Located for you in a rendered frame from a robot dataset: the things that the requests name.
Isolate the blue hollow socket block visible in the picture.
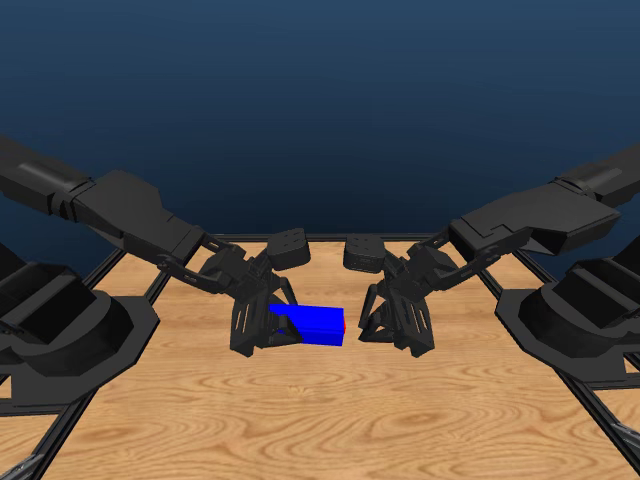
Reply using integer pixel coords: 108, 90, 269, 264
268, 303, 347, 347

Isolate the black table frame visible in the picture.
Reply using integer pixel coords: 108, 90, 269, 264
0, 232, 640, 480

